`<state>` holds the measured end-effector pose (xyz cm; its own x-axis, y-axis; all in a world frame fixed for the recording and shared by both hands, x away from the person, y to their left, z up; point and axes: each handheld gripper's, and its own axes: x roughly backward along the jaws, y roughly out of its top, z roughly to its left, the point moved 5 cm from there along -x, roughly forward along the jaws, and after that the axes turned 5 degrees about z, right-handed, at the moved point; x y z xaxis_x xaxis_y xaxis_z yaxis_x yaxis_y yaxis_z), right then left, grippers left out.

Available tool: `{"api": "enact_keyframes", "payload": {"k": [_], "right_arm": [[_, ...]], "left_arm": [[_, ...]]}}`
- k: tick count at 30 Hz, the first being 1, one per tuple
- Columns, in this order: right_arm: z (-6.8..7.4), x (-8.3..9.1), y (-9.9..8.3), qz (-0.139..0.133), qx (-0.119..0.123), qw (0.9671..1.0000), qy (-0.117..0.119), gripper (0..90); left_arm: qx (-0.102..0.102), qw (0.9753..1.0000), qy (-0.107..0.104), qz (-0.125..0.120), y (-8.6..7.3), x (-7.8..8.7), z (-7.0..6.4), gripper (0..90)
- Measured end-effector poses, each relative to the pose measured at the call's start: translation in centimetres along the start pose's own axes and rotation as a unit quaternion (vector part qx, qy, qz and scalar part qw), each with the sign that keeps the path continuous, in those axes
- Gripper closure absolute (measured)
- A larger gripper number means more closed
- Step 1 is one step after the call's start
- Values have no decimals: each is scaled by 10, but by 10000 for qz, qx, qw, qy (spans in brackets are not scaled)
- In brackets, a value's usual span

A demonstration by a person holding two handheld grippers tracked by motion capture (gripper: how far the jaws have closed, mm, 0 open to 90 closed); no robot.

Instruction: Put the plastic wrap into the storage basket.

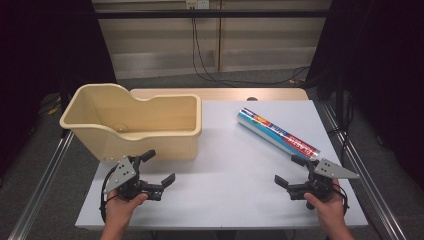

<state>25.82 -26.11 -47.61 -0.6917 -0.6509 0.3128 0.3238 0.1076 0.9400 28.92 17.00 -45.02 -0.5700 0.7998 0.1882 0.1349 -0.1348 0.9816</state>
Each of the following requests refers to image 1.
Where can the person's right hand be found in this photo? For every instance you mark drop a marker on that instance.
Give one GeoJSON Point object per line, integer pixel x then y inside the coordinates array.
{"type": "Point", "coordinates": [328, 210]}

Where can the dark round table grommet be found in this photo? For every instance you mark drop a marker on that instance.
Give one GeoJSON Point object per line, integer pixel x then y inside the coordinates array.
{"type": "Point", "coordinates": [252, 98]}

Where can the black curtain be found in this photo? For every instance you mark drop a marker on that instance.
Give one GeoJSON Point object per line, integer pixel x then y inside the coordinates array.
{"type": "Point", "coordinates": [43, 66]}
{"type": "Point", "coordinates": [386, 83]}

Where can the person's left hand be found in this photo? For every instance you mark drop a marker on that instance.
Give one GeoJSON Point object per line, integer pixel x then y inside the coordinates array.
{"type": "Point", "coordinates": [121, 208]}

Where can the white wall socket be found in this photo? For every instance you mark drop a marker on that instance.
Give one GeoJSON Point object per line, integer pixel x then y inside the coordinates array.
{"type": "Point", "coordinates": [198, 4]}

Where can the aluminium frame rail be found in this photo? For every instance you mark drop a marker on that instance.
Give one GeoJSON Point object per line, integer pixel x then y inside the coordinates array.
{"type": "Point", "coordinates": [40, 190]}
{"type": "Point", "coordinates": [366, 180]}

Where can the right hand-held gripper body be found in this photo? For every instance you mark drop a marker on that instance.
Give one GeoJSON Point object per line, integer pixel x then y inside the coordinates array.
{"type": "Point", "coordinates": [328, 168]}

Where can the beige plastic bin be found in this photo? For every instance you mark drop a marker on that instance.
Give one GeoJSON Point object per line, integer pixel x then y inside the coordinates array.
{"type": "Point", "coordinates": [110, 110]}

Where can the blue red white wrap roll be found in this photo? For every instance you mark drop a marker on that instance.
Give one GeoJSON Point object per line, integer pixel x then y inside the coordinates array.
{"type": "Point", "coordinates": [276, 133]}

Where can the black horizontal frame bar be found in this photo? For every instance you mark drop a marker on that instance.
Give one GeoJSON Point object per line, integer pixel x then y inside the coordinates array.
{"type": "Point", "coordinates": [213, 13]}

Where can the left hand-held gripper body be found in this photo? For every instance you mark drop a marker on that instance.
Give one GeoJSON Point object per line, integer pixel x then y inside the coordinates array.
{"type": "Point", "coordinates": [123, 175]}

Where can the white table mat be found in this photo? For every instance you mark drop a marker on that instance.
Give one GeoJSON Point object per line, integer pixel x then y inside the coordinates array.
{"type": "Point", "coordinates": [233, 186]}

